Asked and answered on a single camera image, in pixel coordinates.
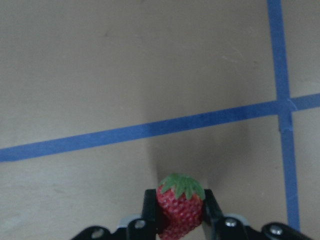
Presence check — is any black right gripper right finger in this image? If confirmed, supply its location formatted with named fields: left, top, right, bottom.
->
left=202, top=189, right=249, bottom=240

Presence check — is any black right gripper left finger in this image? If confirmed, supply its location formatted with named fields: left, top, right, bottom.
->
left=126, top=189, right=158, bottom=240

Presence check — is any strawberry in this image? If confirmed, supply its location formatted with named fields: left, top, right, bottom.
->
left=156, top=173, right=205, bottom=240

